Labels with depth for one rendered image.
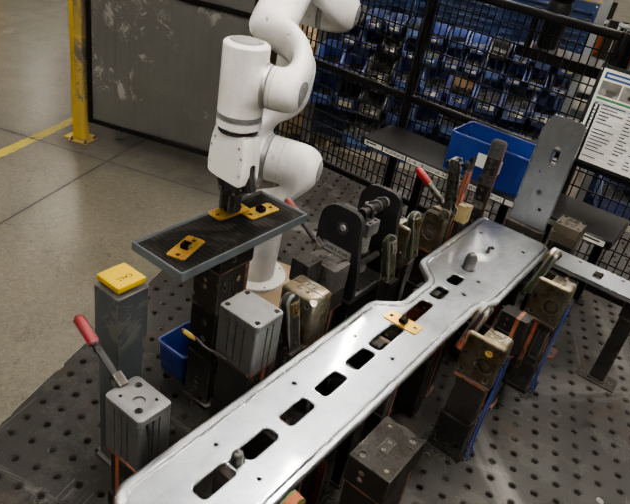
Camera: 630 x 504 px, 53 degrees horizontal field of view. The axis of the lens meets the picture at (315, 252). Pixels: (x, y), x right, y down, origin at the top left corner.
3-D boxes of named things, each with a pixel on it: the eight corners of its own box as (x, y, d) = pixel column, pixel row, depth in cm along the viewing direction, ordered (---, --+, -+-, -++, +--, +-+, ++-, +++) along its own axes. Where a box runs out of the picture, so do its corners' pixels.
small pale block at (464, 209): (434, 310, 197) (469, 209, 178) (425, 305, 199) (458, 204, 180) (440, 306, 200) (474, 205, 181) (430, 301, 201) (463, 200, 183)
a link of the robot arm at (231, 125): (205, 107, 116) (204, 122, 117) (238, 124, 111) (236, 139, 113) (239, 100, 121) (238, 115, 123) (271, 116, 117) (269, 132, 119)
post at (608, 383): (612, 393, 178) (658, 312, 163) (574, 373, 182) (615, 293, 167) (617, 382, 182) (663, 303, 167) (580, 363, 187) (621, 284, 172)
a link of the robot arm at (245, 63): (272, 112, 119) (227, 100, 120) (282, 41, 112) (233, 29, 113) (258, 125, 112) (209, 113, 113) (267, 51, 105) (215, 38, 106)
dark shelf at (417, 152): (608, 252, 185) (613, 243, 183) (358, 143, 225) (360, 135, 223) (626, 228, 201) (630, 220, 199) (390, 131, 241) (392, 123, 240)
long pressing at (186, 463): (207, 600, 82) (208, 594, 81) (98, 496, 92) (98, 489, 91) (552, 249, 183) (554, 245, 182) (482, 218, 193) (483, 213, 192)
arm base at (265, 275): (208, 277, 176) (217, 220, 167) (236, 248, 192) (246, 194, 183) (270, 301, 173) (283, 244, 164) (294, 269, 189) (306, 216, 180)
